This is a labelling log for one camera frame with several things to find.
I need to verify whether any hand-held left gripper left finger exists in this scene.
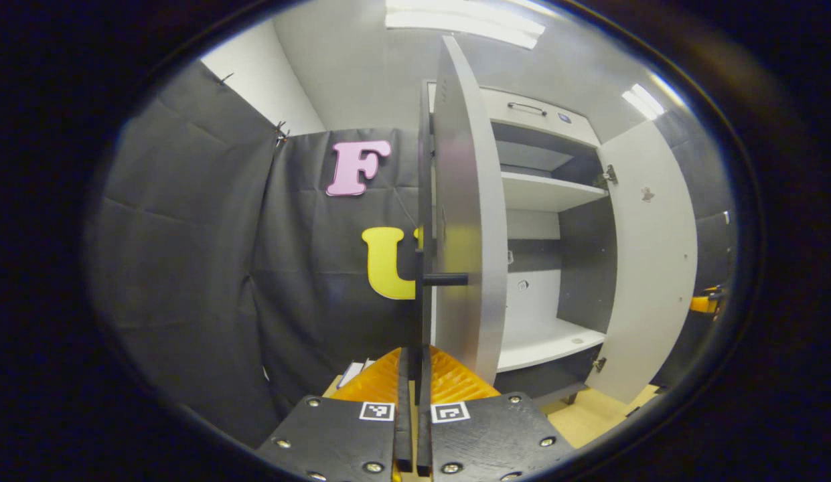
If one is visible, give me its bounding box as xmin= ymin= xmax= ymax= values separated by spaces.
xmin=254 ymin=346 xmax=414 ymax=482

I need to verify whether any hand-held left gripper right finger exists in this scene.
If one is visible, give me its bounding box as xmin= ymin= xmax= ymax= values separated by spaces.
xmin=415 ymin=345 xmax=577 ymax=482

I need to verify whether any grey shoe cabinet door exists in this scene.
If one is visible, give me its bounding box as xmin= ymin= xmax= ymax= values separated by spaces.
xmin=415 ymin=35 xmax=510 ymax=402
xmin=585 ymin=120 xmax=698 ymax=404

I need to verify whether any grey double-door shoe cabinet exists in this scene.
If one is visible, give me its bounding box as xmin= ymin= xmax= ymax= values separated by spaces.
xmin=425 ymin=80 xmax=657 ymax=409

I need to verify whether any grey cabinet drawer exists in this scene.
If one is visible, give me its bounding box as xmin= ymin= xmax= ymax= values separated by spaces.
xmin=479 ymin=87 xmax=602 ymax=148

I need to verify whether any ceiling light panel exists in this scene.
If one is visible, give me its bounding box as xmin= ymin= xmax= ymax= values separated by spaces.
xmin=621 ymin=84 xmax=665 ymax=121
xmin=385 ymin=0 xmax=546 ymax=49

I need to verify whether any black backdrop cloth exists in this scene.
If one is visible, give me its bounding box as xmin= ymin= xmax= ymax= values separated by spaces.
xmin=84 ymin=60 xmax=737 ymax=449

